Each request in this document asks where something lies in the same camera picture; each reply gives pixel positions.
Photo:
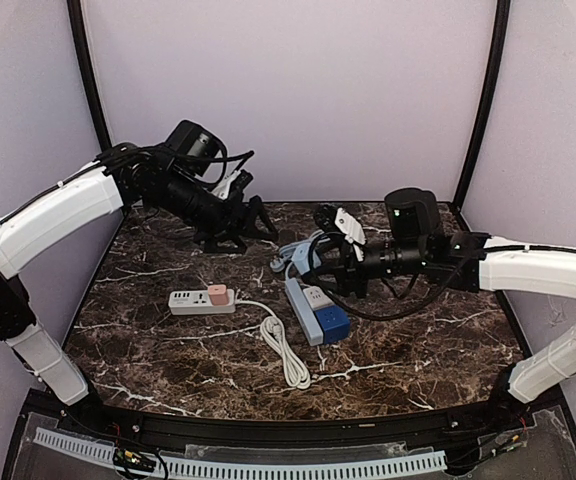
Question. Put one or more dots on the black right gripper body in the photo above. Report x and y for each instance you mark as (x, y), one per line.
(347, 260)

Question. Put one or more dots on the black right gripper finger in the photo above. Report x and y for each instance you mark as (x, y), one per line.
(326, 247)
(325, 280)

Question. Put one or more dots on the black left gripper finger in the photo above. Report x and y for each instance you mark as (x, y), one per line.
(258, 224)
(224, 244)

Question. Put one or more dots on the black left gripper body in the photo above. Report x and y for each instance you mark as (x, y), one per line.
(231, 220)

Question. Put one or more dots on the white cube socket adapter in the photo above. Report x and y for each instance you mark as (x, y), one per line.
(316, 298)

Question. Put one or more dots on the light blue charger plug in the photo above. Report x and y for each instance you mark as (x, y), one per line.
(300, 260)

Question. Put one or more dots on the light blue power strip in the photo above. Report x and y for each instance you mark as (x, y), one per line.
(294, 291)

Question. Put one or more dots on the blue cube socket adapter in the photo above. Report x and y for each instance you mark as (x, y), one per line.
(334, 323)

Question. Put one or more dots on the pink charger plug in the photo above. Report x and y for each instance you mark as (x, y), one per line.
(218, 295)

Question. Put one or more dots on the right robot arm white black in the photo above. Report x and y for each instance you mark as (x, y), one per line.
(469, 261)

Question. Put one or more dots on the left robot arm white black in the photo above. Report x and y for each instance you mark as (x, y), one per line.
(190, 175)

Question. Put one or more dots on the small circuit board right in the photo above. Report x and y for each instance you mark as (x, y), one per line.
(505, 442)

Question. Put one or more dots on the small circuit board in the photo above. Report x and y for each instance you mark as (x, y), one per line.
(505, 442)
(132, 460)

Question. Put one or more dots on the small circuit board left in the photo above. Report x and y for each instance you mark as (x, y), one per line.
(132, 460)

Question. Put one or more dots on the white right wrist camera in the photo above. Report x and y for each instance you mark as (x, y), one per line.
(349, 227)

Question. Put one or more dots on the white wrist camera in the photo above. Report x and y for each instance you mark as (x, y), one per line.
(349, 227)
(231, 185)

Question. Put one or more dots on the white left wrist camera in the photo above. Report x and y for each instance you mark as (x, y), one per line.
(231, 185)

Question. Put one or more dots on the black front rail frame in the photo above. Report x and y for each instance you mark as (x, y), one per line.
(547, 452)

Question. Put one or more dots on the white slotted cable duct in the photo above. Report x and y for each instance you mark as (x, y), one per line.
(102, 454)

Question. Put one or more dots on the left black corner post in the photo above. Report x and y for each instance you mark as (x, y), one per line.
(87, 73)

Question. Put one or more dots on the black corner post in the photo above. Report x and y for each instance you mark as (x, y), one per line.
(489, 84)
(87, 73)

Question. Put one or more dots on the right black corner post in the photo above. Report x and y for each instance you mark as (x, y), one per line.
(489, 84)

